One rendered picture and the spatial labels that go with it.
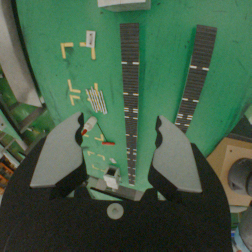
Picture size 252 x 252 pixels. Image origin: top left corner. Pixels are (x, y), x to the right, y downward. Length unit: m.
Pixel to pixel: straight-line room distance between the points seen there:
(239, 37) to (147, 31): 0.25
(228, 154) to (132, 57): 0.50
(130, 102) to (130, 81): 0.07
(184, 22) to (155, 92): 0.22
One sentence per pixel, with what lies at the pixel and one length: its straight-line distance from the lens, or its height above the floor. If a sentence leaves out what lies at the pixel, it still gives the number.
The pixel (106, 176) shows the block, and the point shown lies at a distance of 0.87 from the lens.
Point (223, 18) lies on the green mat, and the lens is 0.41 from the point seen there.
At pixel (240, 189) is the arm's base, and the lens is 0.57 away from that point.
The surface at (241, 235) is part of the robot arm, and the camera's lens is 0.52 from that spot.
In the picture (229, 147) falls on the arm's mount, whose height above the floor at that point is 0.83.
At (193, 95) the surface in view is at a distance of 0.39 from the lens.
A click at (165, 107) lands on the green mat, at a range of 0.45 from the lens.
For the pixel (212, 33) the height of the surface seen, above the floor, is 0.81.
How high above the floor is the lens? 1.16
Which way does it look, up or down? 45 degrees down
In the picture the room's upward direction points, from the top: 157 degrees counter-clockwise
